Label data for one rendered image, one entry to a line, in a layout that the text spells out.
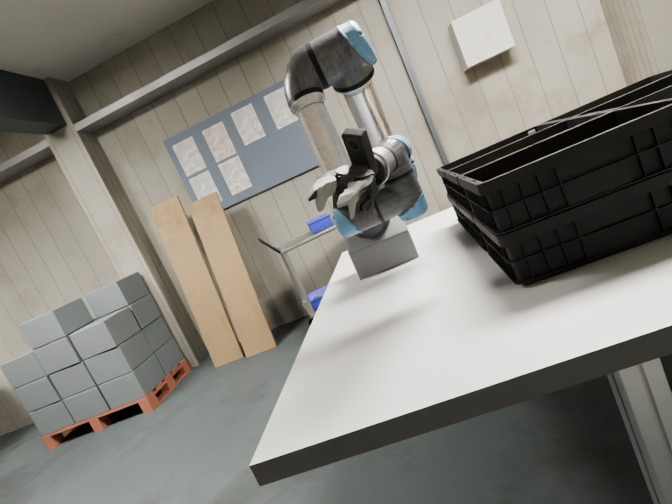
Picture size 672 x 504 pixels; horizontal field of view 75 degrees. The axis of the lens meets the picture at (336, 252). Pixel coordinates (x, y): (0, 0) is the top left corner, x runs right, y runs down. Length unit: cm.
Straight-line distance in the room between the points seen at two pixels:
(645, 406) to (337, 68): 91
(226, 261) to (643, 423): 335
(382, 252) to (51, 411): 344
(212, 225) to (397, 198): 296
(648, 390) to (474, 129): 330
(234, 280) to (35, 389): 179
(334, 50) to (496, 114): 297
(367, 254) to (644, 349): 97
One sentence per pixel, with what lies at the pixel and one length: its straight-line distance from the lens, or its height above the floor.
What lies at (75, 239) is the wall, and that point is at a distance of 494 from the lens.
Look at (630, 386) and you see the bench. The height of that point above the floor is 60.
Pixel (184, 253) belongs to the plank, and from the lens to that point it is 399.
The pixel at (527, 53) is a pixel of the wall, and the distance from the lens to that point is 412.
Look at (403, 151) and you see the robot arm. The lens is 102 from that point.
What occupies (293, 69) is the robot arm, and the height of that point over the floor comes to 133.
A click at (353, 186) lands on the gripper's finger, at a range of 81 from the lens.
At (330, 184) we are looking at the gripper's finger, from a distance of 83.
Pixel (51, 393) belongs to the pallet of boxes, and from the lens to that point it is 431.
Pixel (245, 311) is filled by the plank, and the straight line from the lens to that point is 378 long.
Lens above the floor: 105
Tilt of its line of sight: 9 degrees down
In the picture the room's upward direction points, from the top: 24 degrees counter-clockwise
